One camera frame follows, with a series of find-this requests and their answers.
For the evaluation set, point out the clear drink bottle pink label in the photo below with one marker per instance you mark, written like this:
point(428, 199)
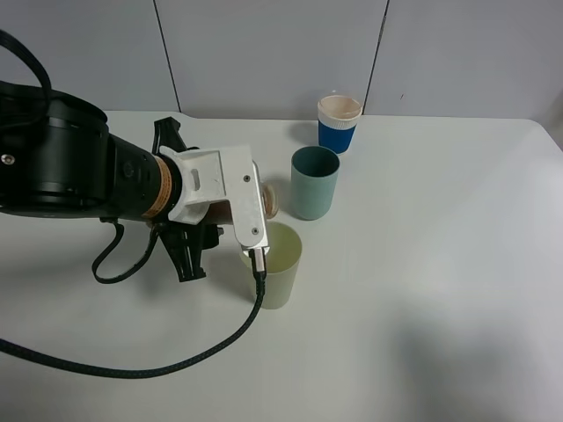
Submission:
point(269, 200)

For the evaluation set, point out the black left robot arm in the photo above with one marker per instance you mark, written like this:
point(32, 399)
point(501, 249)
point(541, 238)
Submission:
point(59, 160)

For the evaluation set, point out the pale green plastic cup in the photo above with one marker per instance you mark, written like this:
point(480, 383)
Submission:
point(285, 251)

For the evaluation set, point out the blue white insulated cup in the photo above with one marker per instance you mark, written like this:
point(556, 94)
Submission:
point(338, 117)

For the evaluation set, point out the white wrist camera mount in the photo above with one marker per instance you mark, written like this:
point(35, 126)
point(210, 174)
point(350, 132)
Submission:
point(228, 174)

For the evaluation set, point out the teal plastic cup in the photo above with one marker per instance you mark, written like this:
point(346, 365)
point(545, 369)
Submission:
point(314, 173)

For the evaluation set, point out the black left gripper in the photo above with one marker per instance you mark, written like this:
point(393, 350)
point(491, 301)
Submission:
point(184, 241)

